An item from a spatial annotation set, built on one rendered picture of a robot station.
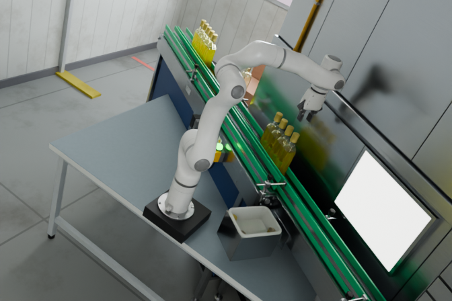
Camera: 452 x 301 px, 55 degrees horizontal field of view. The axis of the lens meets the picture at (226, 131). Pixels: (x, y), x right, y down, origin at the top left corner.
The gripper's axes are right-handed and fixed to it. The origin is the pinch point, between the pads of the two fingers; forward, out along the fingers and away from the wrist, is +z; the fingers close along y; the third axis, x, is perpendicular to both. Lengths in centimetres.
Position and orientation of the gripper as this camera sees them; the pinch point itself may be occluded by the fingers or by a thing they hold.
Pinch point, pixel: (305, 117)
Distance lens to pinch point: 209.0
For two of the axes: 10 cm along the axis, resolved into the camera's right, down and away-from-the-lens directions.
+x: 3.6, 6.0, -7.2
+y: -8.8, -0.4, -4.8
